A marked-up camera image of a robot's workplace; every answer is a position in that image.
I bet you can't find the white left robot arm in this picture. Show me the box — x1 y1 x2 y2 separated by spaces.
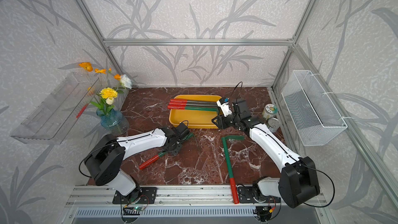
81 121 190 200

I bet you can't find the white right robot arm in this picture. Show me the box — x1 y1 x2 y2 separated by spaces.
211 97 320 208

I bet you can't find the yellow plastic storage box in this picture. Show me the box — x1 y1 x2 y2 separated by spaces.
169 94 221 129

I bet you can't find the metal pull-tab can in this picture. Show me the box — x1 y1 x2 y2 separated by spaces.
267 117 280 133

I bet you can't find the blue glass flower vase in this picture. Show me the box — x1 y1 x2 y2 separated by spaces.
96 109 130 136

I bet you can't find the artificial flower bouquet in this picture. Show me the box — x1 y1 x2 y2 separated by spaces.
78 62 133 117

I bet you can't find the left circuit board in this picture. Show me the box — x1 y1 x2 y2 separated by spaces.
122 206 147 216

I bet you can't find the circuit board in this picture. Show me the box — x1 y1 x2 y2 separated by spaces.
253 206 275 219
122 206 147 216

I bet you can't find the right circuit board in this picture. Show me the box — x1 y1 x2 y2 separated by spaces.
253 206 275 219

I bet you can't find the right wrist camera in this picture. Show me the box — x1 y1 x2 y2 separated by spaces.
217 97 232 117

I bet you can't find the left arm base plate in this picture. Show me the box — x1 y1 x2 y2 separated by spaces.
112 187 157 205

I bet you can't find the white wire mesh basket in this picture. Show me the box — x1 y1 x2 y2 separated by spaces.
282 70 347 146

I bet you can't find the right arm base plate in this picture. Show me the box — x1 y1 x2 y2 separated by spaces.
236 184 281 204

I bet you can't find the aluminium frame profile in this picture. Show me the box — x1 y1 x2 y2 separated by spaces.
74 0 398 207

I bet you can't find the clear acrylic wall shelf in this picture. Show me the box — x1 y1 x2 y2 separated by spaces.
10 73 102 145

